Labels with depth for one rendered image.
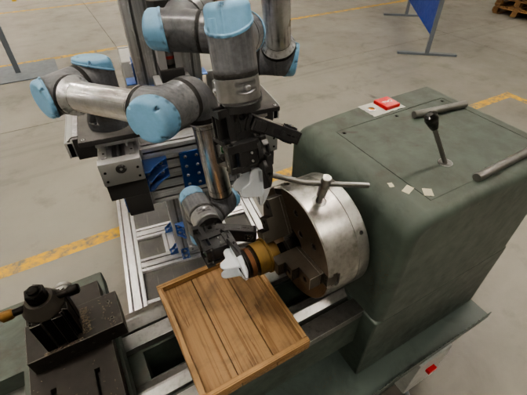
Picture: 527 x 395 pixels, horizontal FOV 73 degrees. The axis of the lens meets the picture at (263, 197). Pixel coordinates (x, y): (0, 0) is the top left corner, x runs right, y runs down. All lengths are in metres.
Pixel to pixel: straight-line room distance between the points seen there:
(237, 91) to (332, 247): 0.42
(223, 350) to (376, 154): 0.65
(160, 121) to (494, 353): 1.98
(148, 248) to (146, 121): 1.38
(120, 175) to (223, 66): 0.77
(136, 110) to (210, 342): 0.62
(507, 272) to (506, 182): 1.68
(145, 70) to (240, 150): 0.92
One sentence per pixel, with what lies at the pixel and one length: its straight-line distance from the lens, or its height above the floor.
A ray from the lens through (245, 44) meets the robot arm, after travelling 0.59.
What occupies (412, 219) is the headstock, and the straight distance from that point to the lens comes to 0.84.
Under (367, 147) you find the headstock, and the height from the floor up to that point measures 1.26.
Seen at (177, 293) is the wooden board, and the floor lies 0.89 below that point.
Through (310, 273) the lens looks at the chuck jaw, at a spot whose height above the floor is 1.11.
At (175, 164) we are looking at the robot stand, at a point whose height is 0.98.
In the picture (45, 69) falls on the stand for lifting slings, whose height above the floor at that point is 0.01.
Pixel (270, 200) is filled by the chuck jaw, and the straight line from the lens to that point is 0.89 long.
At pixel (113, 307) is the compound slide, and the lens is 0.98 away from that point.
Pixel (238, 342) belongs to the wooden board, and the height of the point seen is 0.89.
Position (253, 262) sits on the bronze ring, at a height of 1.11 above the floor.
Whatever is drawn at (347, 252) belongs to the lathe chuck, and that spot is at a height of 1.15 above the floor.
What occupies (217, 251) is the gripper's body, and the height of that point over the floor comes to 1.10.
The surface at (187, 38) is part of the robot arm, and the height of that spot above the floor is 1.59.
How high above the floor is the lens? 1.79
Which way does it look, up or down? 41 degrees down
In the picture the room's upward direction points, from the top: straight up
